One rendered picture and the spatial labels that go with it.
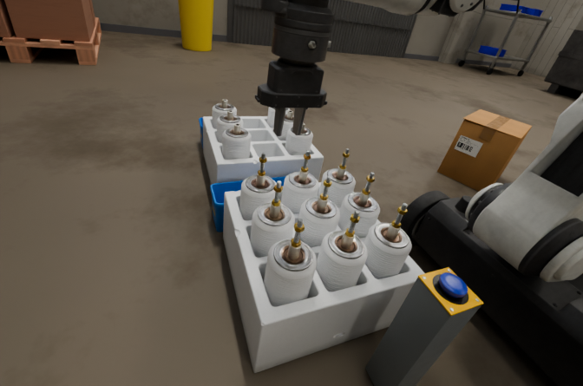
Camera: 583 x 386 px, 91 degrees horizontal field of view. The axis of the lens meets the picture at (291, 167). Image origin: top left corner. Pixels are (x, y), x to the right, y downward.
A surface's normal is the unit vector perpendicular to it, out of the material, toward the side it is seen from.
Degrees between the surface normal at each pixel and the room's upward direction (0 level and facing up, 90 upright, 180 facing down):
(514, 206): 53
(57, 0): 90
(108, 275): 0
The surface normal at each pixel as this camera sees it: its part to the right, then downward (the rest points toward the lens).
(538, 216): -0.65, -0.44
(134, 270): 0.15, -0.84
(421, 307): -0.93, 0.07
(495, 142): -0.72, 0.26
